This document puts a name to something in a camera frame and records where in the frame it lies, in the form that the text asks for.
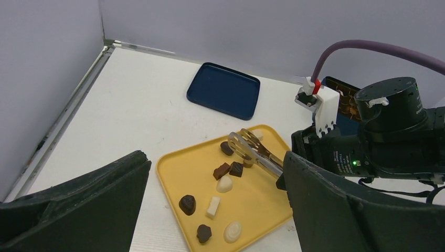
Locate metal serving tongs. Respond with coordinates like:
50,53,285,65
227,129,283,178

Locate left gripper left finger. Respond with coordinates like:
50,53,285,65
1,151,151,251

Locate white bar chocolate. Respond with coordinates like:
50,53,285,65
205,196,221,219

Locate brown bar chocolate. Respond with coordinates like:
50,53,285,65
213,163,231,180

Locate white swirl chocolate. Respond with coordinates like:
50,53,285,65
224,222,242,244

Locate dark square ridged chocolate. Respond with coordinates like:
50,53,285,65
229,162,243,177

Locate white square chocolate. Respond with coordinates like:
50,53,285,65
252,129,264,140

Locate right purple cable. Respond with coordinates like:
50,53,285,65
310,39,445,84

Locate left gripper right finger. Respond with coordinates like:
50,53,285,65
283,151,444,251

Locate dark chocolate near edge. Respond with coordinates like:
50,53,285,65
196,224,212,244

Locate dark round chocolate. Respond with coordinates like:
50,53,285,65
220,141,234,156

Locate yellow plastic tray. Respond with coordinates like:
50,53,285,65
156,130,292,251

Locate dark blue chocolate box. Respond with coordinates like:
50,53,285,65
322,76,361,136

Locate dark blue box lid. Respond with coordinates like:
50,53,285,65
186,62,260,121

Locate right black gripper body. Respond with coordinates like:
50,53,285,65
291,77,444,185

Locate white teardrop chocolate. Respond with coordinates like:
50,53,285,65
216,176,233,193

